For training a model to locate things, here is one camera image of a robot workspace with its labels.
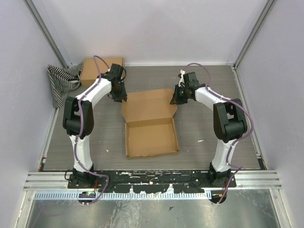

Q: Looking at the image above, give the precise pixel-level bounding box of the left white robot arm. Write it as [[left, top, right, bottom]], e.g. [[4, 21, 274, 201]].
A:
[[63, 64, 127, 189]]

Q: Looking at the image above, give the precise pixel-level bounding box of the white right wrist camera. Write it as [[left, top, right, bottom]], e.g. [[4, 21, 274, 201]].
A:
[[178, 69, 185, 87]]

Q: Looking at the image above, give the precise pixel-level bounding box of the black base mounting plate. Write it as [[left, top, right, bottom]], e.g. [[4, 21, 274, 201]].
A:
[[64, 170, 237, 193]]

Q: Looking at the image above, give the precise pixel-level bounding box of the black white striped cloth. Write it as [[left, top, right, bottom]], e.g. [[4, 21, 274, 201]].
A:
[[47, 62, 84, 108]]

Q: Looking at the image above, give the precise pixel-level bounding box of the aluminium frame rail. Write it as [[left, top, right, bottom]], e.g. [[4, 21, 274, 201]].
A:
[[24, 170, 282, 190]]

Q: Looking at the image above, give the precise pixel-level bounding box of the slotted cable duct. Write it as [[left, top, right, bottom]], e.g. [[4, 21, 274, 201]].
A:
[[33, 190, 211, 200]]

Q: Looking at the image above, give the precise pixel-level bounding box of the brown cardboard box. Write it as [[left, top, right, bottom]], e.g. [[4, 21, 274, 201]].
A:
[[80, 57, 124, 87], [122, 88, 179, 159]]

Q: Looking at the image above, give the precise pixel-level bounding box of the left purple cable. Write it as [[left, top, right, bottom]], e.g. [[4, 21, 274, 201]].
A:
[[73, 55, 112, 205]]

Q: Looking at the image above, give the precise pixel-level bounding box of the closed brown cardboard box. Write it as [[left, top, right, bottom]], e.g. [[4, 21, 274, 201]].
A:
[[80, 57, 124, 87]]

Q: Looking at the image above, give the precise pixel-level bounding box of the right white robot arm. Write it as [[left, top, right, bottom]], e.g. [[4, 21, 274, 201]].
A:
[[170, 70, 247, 188]]

